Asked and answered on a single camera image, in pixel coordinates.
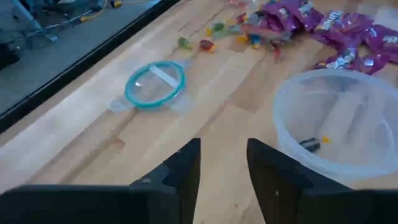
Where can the red candy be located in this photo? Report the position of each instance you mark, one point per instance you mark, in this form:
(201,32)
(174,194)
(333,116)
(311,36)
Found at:
(241,18)
(206,45)

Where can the clear plastic tub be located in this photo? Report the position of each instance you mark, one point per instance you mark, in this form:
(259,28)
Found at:
(342,109)

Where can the black box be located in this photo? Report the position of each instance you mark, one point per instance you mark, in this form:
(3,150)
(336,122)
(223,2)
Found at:
(7,57)

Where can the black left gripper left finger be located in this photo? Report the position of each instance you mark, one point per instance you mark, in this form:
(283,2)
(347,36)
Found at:
(183,174)

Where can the grey metal table leg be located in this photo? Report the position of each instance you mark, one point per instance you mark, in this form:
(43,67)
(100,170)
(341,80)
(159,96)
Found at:
(28,15)

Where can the short red candy stick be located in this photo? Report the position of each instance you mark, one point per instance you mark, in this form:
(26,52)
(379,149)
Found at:
(276,53)

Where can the black metal table frame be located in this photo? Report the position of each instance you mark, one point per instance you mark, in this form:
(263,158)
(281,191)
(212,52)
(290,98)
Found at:
(62,80)

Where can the pink candy stick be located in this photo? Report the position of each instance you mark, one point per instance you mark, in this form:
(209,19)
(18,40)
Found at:
(239,3)

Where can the teal-rimmed clear lid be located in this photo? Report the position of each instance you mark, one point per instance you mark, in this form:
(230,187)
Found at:
(146,90)

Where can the green candy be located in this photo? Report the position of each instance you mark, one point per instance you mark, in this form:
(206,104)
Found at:
(218,26)
(184,43)

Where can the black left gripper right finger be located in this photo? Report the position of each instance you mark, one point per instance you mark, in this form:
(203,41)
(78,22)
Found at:
(273,183)

